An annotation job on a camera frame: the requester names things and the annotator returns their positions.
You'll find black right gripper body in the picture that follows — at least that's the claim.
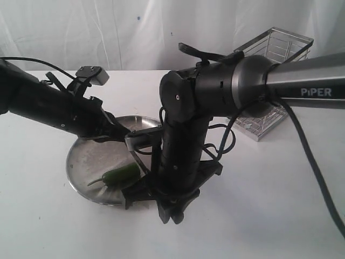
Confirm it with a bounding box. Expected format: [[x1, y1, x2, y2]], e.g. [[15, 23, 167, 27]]
[[122, 160, 223, 224]]

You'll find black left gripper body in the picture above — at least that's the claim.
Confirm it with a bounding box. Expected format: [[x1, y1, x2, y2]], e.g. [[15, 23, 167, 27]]
[[76, 110, 134, 143]]

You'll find green cucumber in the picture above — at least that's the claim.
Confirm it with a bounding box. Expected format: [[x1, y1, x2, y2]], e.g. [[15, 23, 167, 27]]
[[88, 163, 141, 189]]

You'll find black handled serrated knife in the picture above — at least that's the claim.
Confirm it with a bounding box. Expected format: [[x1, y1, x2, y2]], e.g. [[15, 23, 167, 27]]
[[130, 151, 150, 175]]

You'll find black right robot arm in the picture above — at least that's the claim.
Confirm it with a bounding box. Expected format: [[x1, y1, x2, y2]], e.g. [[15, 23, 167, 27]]
[[123, 52, 344, 223]]

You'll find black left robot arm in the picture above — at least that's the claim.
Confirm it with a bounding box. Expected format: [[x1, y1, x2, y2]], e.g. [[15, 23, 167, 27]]
[[1, 57, 130, 142]]

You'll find round steel plate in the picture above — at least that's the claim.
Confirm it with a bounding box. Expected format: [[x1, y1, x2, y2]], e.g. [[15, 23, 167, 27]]
[[66, 115, 162, 206]]

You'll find white backdrop curtain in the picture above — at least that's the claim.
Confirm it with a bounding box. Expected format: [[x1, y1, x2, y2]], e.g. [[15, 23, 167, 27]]
[[1, 1, 344, 70]]

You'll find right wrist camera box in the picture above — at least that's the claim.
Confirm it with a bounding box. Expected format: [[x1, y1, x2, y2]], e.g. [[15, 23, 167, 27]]
[[125, 127, 163, 152]]

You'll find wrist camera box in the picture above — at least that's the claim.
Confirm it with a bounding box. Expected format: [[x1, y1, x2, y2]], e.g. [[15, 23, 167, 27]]
[[75, 66, 109, 86], [125, 127, 163, 152]]

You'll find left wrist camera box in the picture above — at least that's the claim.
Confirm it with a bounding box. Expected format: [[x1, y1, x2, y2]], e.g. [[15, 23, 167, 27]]
[[75, 66, 109, 86]]

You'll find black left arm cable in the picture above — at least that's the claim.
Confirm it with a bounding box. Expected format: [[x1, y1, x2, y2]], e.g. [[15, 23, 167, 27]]
[[0, 56, 92, 95]]

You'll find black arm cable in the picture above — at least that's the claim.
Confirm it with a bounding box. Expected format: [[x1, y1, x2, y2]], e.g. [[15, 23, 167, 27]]
[[158, 43, 345, 243], [0, 56, 92, 95]]

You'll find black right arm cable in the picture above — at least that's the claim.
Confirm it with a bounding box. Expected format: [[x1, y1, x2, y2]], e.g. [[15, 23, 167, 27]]
[[158, 43, 345, 243]]

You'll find wire metal utensil holder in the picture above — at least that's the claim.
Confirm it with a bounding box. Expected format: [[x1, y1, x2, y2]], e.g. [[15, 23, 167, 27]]
[[232, 26, 315, 142]]

